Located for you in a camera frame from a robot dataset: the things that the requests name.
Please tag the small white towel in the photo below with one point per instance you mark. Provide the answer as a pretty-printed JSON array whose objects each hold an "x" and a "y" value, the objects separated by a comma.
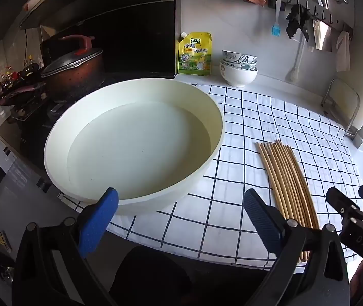
[{"x": 343, "y": 52}]

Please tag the cluster of condiment bottles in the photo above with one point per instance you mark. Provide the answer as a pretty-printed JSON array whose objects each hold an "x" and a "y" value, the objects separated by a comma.
[{"x": 12, "y": 75}]

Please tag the black rag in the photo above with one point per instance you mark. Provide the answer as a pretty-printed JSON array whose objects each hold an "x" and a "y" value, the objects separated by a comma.
[{"x": 296, "y": 20}]

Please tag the white black checked cloth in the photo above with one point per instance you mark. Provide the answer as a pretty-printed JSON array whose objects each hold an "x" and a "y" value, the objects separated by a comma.
[{"x": 232, "y": 172}]

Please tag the person's black trouser leg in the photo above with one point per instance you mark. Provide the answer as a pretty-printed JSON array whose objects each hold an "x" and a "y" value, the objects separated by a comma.
[{"x": 149, "y": 277}]

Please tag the yellow green seasoning pouch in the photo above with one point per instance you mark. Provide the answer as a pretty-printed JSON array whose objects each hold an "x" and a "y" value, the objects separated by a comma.
[{"x": 194, "y": 54}]

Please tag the blue silicone basting brush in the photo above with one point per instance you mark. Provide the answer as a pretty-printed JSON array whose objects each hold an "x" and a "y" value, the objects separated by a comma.
[{"x": 276, "y": 28}]

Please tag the metal cleaver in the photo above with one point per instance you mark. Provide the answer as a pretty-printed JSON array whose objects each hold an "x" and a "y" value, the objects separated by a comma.
[{"x": 322, "y": 36}]

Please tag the row of wooden chopsticks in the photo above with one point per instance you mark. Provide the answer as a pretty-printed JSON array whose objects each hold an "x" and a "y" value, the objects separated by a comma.
[{"x": 283, "y": 178}]

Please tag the dark red frying pan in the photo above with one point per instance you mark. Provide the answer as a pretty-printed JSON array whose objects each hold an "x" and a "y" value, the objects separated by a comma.
[{"x": 15, "y": 94}]

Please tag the white round plastic basin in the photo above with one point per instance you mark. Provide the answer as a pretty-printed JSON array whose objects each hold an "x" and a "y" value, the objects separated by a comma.
[{"x": 136, "y": 153}]

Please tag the blue patterned ceramic bowl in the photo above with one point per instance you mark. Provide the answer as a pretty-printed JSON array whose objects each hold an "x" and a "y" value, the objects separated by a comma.
[
  {"x": 242, "y": 66},
  {"x": 239, "y": 57}
]

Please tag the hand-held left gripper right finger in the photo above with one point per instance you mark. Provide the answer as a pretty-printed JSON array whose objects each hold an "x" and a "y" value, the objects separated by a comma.
[{"x": 261, "y": 220}]

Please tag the plain white ceramic bowl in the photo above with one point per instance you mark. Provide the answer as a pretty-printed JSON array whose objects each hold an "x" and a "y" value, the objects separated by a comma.
[{"x": 237, "y": 76}]

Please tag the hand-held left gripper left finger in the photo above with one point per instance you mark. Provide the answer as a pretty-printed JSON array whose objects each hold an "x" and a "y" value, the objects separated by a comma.
[{"x": 100, "y": 220}]

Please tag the black cooktop stove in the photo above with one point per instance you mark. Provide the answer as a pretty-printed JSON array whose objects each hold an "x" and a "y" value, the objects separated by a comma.
[{"x": 28, "y": 134}]

